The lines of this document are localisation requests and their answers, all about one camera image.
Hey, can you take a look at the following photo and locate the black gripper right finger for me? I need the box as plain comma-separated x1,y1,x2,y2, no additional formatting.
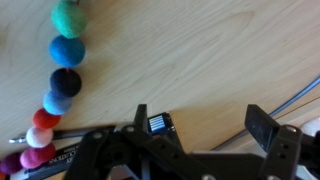
245,104,320,180

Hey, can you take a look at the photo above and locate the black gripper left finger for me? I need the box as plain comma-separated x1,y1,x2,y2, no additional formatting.
63,103,201,180

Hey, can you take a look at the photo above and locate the colourful felt bead string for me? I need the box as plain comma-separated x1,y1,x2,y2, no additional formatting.
0,0,90,180

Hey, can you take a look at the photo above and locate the black pen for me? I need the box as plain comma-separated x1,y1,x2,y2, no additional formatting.
8,125,118,145

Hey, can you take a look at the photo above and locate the stack of books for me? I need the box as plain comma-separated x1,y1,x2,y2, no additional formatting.
5,112,176,180

